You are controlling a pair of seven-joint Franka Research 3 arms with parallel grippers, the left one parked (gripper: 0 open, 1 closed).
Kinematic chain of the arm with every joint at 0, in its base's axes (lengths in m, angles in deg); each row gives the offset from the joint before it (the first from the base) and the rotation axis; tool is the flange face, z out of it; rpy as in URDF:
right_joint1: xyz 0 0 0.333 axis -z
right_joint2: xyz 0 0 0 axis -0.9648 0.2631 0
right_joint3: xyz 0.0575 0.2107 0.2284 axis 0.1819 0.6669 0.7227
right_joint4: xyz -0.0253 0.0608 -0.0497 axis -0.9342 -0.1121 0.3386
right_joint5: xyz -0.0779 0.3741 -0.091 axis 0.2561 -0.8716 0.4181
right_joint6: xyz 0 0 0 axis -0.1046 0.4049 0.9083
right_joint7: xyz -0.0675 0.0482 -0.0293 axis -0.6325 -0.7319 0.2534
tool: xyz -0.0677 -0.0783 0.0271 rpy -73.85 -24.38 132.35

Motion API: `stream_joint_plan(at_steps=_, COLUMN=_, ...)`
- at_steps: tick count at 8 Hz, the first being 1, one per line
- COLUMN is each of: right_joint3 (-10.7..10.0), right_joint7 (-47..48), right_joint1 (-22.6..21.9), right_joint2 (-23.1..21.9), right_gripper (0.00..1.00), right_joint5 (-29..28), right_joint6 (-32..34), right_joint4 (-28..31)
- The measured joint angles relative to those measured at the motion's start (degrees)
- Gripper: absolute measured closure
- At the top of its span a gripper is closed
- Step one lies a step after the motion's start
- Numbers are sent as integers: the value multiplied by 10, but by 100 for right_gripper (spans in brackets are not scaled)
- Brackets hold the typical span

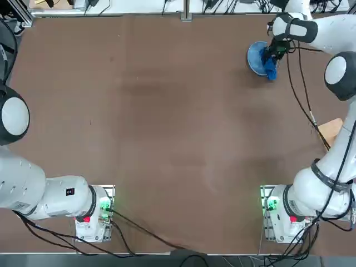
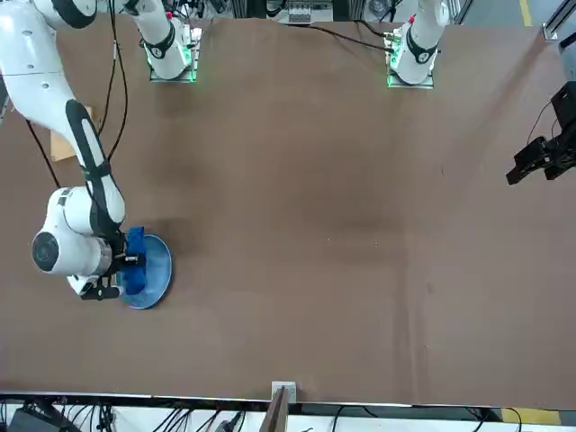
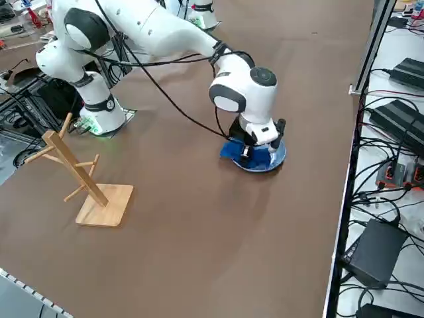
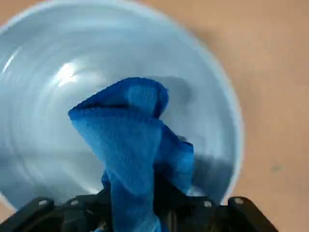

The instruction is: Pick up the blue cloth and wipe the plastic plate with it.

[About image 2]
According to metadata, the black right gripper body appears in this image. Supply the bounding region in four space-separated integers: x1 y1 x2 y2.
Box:
110 231 130 276

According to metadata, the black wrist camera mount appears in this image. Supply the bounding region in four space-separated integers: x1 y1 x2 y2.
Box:
80 276 122 302

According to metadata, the black power supply box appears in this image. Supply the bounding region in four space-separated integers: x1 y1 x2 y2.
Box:
8 402 82 432

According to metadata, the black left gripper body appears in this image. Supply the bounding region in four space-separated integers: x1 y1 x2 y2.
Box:
551 80 576 136

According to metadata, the blue plastic plate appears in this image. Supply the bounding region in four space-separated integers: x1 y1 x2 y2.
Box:
117 233 174 311

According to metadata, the aluminium frame rail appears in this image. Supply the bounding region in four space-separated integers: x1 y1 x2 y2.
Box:
542 0 576 41

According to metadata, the black base cable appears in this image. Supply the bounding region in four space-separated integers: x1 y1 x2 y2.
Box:
287 22 392 49

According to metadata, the aluminium frame post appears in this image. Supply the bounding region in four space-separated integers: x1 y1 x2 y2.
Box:
260 381 298 432

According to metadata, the blue cloth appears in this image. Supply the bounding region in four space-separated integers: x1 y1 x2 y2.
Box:
123 226 148 296

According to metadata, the wooden cup rack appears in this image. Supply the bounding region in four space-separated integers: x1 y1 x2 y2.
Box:
49 105 95 162

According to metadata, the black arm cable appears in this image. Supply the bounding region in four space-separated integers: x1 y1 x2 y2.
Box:
96 0 119 136
107 8 131 161

